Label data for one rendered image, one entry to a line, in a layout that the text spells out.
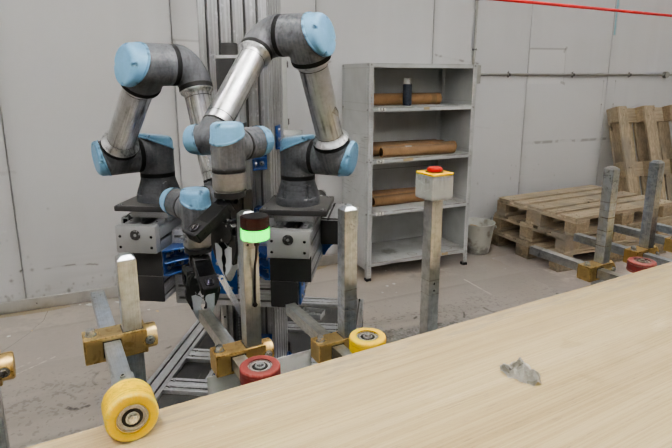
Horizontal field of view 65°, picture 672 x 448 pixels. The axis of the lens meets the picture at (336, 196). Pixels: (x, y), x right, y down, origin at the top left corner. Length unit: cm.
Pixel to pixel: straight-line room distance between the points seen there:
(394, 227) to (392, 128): 82
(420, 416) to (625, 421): 34
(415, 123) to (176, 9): 198
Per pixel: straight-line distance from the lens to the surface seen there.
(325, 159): 167
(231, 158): 117
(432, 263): 144
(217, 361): 122
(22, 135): 372
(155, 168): 189
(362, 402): 100
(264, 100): 193
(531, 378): 111
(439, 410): 100
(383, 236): 440
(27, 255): 387
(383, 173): 427
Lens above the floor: 146
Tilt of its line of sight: 13 degrees down
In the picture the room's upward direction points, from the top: straight up
